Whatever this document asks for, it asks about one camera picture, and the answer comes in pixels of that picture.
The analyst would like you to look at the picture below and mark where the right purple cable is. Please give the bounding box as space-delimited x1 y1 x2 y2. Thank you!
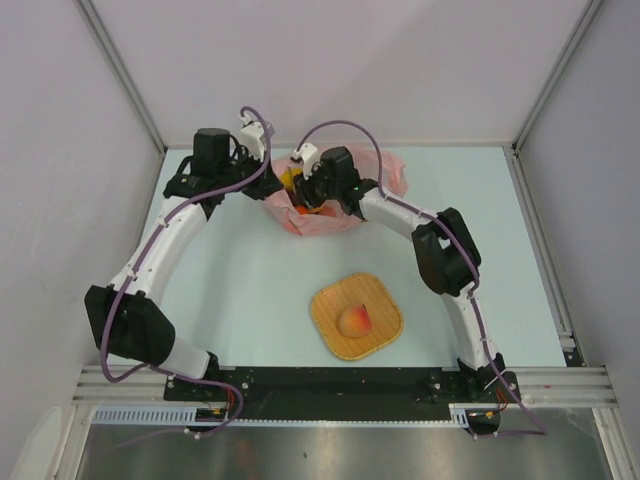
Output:
298 119 549 436

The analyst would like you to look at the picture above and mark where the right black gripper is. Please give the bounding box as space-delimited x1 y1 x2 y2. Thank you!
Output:
294 161 342 211

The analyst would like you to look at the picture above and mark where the purple cable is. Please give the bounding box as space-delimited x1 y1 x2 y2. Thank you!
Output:
99 105 274 441
298 119 549 436

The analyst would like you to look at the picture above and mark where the white slotted cable duct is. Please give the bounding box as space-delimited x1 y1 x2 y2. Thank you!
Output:
92 406 469 428

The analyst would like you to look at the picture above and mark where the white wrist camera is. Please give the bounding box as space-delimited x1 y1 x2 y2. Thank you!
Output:
237 113 274 161
290 143 321 180

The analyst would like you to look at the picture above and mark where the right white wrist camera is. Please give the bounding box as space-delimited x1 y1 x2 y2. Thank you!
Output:
290 143 321 180

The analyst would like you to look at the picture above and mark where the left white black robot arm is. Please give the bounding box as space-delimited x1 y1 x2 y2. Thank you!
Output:
85 121 280 400

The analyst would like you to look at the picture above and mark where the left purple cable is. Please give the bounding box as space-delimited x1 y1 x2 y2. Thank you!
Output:
99 105 274 441

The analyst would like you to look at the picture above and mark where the fake peach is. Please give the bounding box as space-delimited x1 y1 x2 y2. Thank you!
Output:
337 304 373 338

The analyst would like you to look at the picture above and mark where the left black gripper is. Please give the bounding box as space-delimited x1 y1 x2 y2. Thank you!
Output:
217 147 283 201

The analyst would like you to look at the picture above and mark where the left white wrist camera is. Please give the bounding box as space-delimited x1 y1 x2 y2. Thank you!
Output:
237 113 274 161

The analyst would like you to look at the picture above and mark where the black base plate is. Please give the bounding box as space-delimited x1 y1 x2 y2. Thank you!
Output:
164 365 521 422

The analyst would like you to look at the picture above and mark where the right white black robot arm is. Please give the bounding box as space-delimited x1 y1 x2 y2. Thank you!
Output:
291 143 518 401

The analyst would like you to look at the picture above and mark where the fake yellow fruit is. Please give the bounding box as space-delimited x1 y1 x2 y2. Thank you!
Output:
279 168 303 192

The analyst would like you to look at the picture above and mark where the woven bamboo tray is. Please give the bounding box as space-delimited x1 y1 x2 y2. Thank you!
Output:
310 273 404 361

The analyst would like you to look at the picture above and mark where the pink plastic bag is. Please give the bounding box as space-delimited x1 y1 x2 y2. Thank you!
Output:
263 143 407 237

